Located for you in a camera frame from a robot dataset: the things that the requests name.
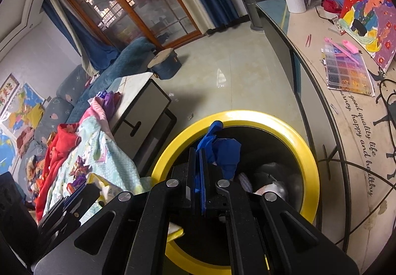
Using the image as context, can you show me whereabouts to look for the yellow green cloth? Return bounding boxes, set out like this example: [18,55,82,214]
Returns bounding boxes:
[167,222,184,243]

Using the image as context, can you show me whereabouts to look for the world map poster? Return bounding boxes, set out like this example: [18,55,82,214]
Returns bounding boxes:
[0,128,16,167]

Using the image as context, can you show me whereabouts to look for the wide framed embroidery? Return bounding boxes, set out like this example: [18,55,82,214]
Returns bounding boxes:
[0,74,20,108]

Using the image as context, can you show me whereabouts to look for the colourful country map poster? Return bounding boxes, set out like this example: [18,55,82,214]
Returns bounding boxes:
[6,83,44,131]

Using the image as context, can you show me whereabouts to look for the purple cloth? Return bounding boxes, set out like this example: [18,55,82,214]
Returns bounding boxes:
[97,91,123,114]

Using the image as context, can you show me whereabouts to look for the cartoon cat printed blanket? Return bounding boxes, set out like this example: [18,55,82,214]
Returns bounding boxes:
[43,98,152,217]

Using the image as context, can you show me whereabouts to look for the colourful snack wrapper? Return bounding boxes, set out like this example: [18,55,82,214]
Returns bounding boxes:
[71,156,93,178]

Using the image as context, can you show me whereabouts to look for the blue glove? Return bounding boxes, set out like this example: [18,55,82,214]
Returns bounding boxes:
[196,120,242,181]

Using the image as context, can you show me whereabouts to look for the pink tray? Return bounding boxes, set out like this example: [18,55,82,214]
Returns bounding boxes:
[342,40,359,54]

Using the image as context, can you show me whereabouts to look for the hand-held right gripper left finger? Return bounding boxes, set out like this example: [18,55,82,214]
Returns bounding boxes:
[33,148,200,275]

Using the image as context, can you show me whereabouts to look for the pink pen tool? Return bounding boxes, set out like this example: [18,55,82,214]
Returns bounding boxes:
[324,38,366,66]

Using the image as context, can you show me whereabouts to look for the white printed plastic bag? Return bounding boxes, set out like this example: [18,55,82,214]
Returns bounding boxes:
[238,162,290,203]

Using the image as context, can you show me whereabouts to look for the clear bead organizer box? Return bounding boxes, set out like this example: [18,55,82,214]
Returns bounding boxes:
[322,40,376,97]

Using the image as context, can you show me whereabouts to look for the red blanket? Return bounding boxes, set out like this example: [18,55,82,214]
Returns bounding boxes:
[35,123,81,221]

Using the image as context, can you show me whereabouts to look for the yellow rimmed black bin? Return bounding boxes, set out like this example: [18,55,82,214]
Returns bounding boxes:
[150,110,320,275]

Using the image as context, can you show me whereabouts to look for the glass topped television cabinet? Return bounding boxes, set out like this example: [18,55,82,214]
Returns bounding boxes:
[255,0,396,263]

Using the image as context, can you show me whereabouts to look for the pile of pink clothes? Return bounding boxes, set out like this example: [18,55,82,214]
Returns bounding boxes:
[17,126,36,155]

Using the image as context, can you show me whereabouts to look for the pile of patterned clothes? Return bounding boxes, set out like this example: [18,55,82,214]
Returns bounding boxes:
[26,154,47,201]

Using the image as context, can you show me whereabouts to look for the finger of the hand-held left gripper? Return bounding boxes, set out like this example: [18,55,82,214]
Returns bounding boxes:
[39,184,102,232]
[63,185,87,203]

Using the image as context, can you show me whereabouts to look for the white topped coffee table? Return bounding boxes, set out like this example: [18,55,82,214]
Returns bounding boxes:
[107,72,177,167]

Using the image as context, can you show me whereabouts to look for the round blue stool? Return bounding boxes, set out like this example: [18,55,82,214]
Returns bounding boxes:
[148,48,181,80]

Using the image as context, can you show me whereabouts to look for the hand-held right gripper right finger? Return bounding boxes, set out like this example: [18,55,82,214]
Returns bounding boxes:
[199,149,361,275]

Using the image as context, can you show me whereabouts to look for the colourful figure painting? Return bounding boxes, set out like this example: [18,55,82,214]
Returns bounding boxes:
[339,0,396,73]

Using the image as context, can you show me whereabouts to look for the blue fabric sofa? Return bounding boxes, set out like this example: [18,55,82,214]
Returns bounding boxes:
[17,36,155,201]

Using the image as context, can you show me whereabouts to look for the yellow pillow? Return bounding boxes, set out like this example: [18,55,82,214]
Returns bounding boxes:
[26,105,45,131]

